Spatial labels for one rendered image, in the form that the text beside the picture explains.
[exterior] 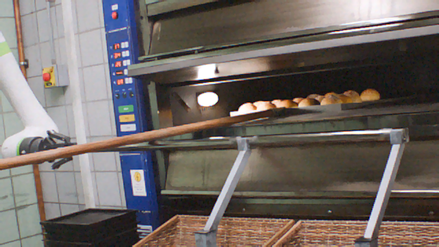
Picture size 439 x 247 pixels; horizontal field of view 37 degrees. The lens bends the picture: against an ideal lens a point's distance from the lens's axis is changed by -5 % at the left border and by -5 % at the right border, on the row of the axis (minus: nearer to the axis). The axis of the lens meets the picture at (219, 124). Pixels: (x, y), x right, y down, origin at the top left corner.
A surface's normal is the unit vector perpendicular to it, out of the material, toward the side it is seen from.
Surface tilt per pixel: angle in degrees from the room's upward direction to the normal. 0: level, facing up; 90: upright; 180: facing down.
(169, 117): 90
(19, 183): 90
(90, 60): 90
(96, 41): 90
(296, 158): 70
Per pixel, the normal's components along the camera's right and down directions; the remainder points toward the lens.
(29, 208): 0.76, -0.05
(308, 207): -0.64, 0.11
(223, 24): -0.64, -0.22
